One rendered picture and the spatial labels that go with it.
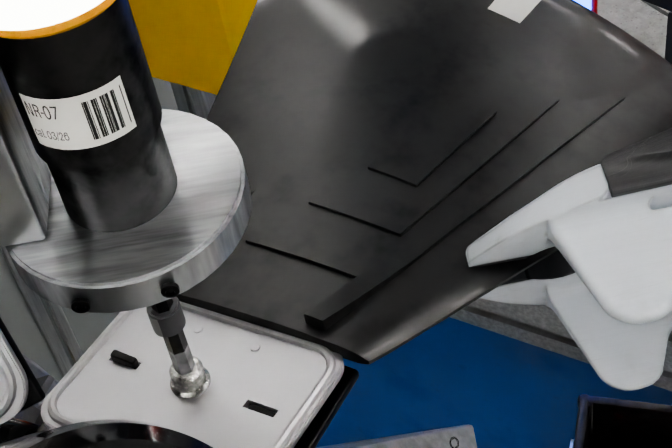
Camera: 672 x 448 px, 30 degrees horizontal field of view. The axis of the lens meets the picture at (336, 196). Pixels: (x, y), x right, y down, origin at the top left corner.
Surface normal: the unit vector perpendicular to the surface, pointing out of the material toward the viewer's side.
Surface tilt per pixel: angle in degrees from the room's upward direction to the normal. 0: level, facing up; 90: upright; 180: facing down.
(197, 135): 0
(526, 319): 90
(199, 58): 90
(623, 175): 6
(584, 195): 21
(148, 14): 90
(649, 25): 0
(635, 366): 10
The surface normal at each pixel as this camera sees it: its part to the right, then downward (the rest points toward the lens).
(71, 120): 0.04, 0.71
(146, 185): 0.73, 0.42
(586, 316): -0.11, -0.56
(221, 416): -0.17, -0.76
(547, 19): 0.15, -0.66
